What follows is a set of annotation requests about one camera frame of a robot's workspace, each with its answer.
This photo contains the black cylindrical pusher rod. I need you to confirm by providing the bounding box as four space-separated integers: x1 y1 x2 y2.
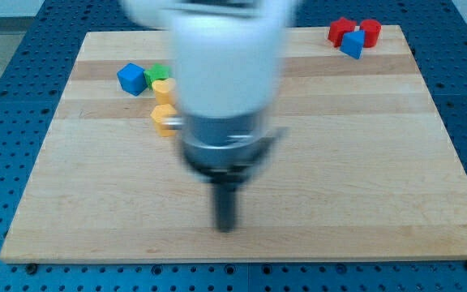
212 182 238 233

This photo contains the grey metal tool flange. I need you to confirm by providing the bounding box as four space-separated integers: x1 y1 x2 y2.
165 109 287 184

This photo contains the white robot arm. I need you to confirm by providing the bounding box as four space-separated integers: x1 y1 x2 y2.
121 0 297 232

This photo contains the blue cube block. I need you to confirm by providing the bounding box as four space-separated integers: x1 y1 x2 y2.
117 63 147 96

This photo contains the yellow hexagon block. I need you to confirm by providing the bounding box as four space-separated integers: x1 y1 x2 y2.
150 104 178 137

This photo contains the yellow heart block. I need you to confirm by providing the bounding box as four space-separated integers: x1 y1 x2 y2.
152 78 177 105

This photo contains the green star block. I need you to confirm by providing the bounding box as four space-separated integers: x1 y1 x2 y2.
144 63 172 89

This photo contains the wooden board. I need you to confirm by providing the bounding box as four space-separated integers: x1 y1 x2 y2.
0 25 467 264

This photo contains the red star block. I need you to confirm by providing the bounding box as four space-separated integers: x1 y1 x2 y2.
328 17 357 48

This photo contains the blue triangular prism block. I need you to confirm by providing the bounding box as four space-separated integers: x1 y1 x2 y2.
340 30 365 59

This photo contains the red cylinder block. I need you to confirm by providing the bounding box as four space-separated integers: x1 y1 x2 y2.
359 19 382 48

